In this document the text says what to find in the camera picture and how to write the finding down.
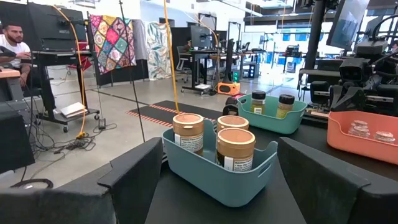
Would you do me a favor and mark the black hazard-edged floor mat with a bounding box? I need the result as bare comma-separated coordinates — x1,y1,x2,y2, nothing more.
125,100,223,129

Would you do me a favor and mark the tan-lid seasoning jar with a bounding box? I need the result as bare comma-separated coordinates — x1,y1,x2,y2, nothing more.
172,113,205,156

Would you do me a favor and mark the black box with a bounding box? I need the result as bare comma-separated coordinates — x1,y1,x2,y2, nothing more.
0,102,36,174

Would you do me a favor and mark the black aluminium table frame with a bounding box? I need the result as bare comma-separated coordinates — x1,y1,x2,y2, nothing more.
300,110,331,129

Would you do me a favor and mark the grey hanging cloth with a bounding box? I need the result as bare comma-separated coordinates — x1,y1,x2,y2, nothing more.
132,19,150,62

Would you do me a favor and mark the black office desk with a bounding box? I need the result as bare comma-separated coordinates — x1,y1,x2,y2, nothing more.
181,48,219,96

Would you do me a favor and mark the orange plastic bin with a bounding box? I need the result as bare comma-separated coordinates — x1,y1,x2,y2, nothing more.
326,110,398,166

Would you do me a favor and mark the orange speaker box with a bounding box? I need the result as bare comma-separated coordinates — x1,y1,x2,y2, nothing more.
217,82,241,96

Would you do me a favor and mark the yellow power cable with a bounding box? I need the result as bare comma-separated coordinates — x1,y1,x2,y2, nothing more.
50,4,88,140
162,0,181,114

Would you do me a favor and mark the leaf-patterned cloth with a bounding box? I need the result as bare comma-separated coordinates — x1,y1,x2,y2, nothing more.
145,21,173,82

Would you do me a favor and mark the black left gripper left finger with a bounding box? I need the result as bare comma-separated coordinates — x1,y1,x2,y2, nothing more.
0,136,164,224

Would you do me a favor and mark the black monitor cart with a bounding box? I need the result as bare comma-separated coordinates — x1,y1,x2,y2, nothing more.
26,2,101,133

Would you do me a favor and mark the tan-lid jar with black label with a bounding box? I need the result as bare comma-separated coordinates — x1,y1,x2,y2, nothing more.
216,114,249,133

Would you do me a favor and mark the black power cable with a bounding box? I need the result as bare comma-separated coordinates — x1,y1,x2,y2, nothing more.
118,0,147,143

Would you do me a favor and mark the person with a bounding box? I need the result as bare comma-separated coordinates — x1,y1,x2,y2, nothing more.
0,22,32,88

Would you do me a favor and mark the black desktop monitor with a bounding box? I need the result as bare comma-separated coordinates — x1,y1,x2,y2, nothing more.
190,25,213,50

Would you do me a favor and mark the black stand pole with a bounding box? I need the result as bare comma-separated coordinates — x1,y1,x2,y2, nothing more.
303,0,327,71

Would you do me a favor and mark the teal plastic bin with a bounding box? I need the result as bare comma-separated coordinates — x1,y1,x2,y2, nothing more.
237,93,308,135

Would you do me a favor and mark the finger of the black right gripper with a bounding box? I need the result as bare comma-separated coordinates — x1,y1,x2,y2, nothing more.
330,86,367,112
377,83,398,116

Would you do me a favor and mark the black-lid green herb bottle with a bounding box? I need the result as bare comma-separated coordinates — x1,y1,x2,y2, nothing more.
251,90,267,115
275,94,296,119

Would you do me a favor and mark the black coiled floor cable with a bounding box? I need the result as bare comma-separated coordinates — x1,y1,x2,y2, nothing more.
10,178,54,190

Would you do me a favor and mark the tan-lid jar with tan label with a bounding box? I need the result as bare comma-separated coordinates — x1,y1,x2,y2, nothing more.
215,127,257,173

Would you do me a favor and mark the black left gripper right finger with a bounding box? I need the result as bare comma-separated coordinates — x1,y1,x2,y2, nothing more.
276,136,398,224

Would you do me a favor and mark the white paper stack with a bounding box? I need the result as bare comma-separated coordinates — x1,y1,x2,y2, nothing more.
60,101,88,119

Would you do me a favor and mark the colourful patterned cloth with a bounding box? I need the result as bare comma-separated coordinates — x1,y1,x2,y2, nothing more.
89,14,137,75

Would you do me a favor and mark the blue plastic bin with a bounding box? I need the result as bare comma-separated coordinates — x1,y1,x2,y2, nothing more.
161,119,279,208

